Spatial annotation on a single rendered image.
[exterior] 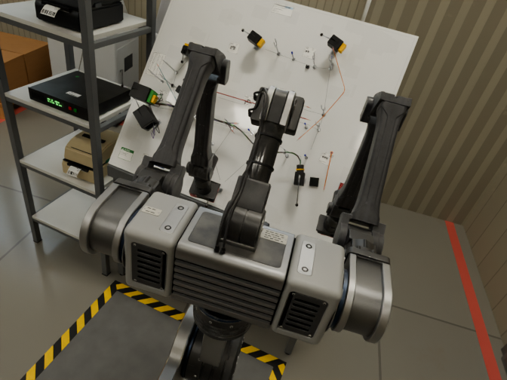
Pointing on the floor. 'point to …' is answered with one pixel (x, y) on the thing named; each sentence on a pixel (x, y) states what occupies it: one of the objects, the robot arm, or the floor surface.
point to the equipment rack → (58, 209)
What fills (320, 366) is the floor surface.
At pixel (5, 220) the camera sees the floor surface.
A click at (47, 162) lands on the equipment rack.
